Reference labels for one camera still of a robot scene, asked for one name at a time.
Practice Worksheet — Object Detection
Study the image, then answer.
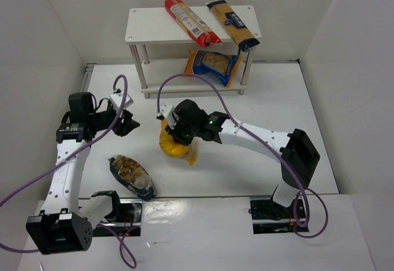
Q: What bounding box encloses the yellow macaroni bag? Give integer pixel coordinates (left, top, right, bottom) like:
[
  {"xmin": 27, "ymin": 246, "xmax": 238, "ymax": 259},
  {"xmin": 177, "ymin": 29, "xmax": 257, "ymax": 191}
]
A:
[{"xmin": 159, "ymin": 119, "xmax": 198, "ymax": 166}]

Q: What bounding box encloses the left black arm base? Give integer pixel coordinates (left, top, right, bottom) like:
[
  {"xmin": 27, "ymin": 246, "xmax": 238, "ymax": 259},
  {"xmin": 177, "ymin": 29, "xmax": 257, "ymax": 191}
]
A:
[{"xmin": 87, "ymin": 196, "xmax": 143, "ymax": 237}]

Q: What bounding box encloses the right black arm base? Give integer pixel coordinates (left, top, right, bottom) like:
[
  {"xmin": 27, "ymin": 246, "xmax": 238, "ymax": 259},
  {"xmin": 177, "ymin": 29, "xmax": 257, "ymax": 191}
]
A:
[{"xmin": 248, "ymin": 198, "xmax": 308, "ymax": 235}]

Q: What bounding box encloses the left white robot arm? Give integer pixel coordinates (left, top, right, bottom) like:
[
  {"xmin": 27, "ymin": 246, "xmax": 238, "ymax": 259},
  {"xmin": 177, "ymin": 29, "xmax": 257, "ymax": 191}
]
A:
[{"xmin": 26, "ymin": 89, "xmax": 140, "ymax": 255}]

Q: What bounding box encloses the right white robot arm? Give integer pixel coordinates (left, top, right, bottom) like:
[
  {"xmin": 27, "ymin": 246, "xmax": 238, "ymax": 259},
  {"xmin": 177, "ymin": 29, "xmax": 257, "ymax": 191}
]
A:
[{"xmin": 158, "ymin": 99, "xmax": 320, "ymax": 208}]

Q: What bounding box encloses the dark mixed pasta bag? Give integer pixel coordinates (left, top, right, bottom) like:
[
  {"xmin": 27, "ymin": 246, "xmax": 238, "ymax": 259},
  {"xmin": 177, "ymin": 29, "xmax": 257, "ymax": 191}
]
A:
[{"xmin": 108, "ymin": 155, "xmax": 155, "ymax": 201}]

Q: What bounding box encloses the blue yellow pasta bag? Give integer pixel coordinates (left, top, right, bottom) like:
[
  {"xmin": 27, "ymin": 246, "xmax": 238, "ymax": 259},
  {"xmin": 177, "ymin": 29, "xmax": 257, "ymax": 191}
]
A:
[{"xmin": 184, "ymin": 50, "xmax": 243, "ymax": 89}]

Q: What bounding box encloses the white two-tier shelf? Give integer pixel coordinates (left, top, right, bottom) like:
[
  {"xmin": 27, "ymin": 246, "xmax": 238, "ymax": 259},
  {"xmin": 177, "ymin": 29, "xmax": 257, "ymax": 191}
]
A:
[{"xmin": 125, "ymin": 6, "xmax": 255, "ymax": 98}]

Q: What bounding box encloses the red spaghetti package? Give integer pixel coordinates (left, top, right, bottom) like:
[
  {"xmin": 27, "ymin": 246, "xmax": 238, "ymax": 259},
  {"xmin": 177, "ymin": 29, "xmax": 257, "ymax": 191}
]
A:
[{"xmin": 164, "ymin": 0, "xmax": 222, "ymax": 48}]

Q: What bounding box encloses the tan and blue spaghetti package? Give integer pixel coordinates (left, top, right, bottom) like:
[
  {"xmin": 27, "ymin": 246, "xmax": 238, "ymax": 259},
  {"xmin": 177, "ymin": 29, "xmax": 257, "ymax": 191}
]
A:
[{"xmin": 206, "ymin": 0, "xmax": 260, "ymax": 52}]

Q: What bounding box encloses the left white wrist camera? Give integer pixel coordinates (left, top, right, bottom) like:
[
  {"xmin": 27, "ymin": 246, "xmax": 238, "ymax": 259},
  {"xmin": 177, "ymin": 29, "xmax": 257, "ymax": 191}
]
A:
[{"xmin": 110, "ymin": 89, "xmax": 134, "ymax": 111}]

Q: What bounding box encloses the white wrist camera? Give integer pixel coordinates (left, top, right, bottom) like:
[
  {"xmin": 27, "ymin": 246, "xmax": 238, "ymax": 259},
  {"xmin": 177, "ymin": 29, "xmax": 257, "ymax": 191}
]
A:
[
  {"xmin": 110, "ymin": 89, "xmax": 134, "ymax": 111},
  {"xmin": 156, "ymin": 103, "xmax": 177, "ymax": 129}
]

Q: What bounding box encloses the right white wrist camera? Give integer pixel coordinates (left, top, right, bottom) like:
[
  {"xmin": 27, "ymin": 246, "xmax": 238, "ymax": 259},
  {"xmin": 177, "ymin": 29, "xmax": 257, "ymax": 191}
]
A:
[{"xmin": 156, "ymin": 103, "xmax": 177, "ymax": 129}]

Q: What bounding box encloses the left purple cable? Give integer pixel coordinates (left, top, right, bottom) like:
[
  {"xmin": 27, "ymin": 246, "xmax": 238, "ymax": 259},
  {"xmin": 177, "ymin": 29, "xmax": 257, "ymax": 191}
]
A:
[{"xmin": 0, "ymin": 74, "xmax": 138, "ymax": 269}]

